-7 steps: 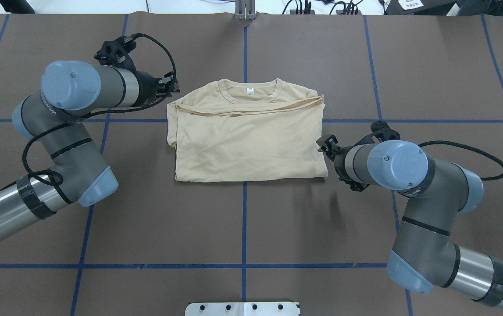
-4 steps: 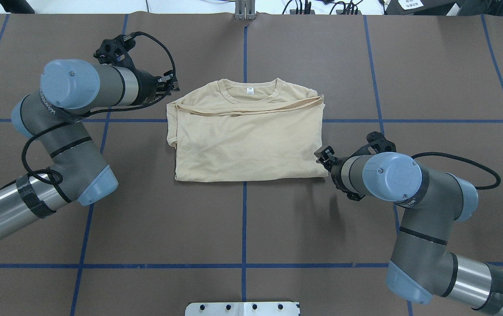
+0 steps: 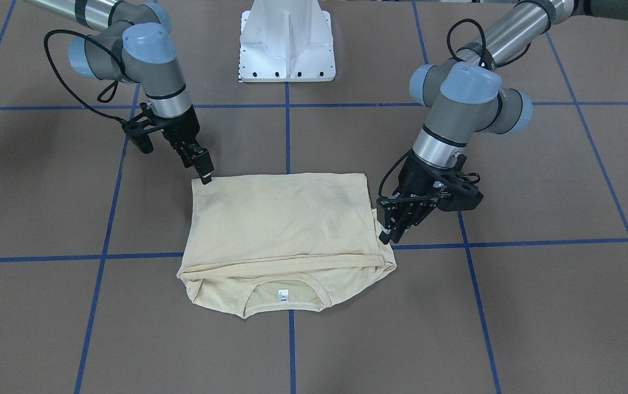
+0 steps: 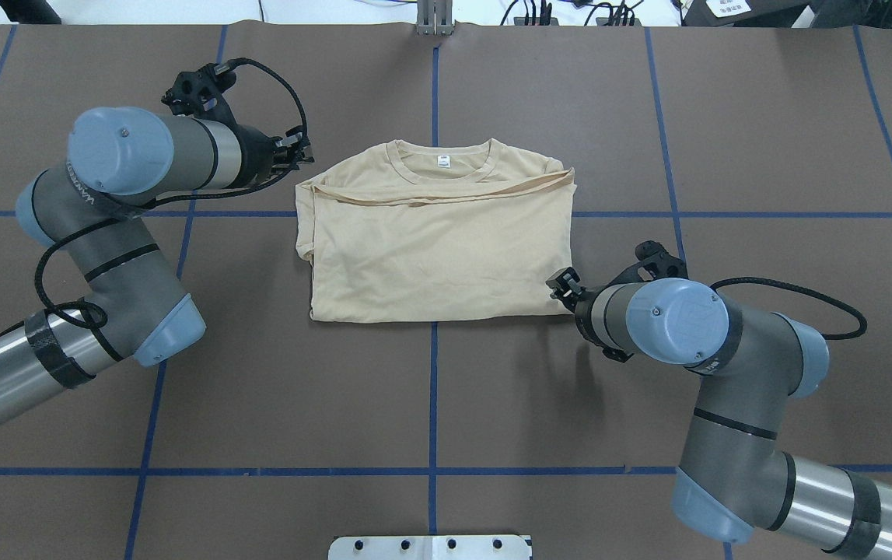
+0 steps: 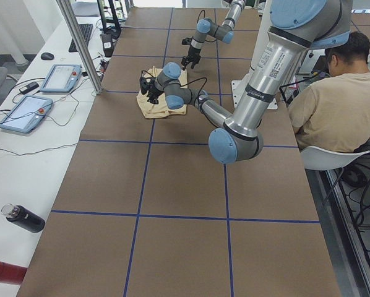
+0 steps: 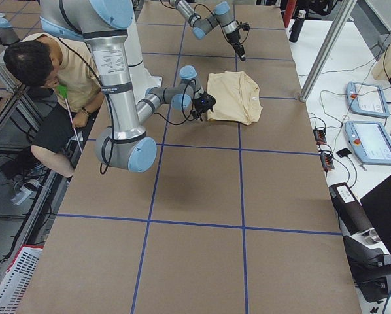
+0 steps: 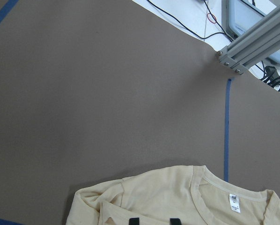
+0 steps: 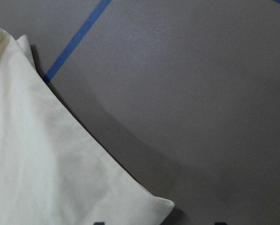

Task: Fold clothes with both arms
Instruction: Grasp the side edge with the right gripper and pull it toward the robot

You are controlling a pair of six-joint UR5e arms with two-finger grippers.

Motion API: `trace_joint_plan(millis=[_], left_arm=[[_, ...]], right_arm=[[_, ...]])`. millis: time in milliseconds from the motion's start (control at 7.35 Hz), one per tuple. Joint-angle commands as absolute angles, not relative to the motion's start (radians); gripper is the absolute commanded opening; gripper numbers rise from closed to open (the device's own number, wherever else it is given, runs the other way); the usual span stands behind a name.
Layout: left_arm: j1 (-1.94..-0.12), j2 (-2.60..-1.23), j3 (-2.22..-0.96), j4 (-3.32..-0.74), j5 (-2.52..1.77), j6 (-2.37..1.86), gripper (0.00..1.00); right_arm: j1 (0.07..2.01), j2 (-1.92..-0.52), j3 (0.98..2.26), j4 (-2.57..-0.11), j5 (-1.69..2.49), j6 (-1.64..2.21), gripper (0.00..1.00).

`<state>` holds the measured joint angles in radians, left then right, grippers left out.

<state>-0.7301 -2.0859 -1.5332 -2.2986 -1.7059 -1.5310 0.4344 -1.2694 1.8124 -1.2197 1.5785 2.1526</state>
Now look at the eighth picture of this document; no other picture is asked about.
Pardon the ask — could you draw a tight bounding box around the beige long sleeve shirt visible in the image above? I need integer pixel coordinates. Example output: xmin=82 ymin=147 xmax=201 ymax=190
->
xmin=0 ymin=28 xmax=174 ymax=225

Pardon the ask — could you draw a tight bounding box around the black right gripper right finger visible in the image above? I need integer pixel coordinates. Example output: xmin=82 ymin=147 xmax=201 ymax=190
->
xmin=214 ymin=221 xmax=227 ymax=225

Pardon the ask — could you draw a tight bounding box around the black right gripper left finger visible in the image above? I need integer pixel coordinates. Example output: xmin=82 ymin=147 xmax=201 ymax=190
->
xmin=94 ymin=222 xmax=105 ymax=225

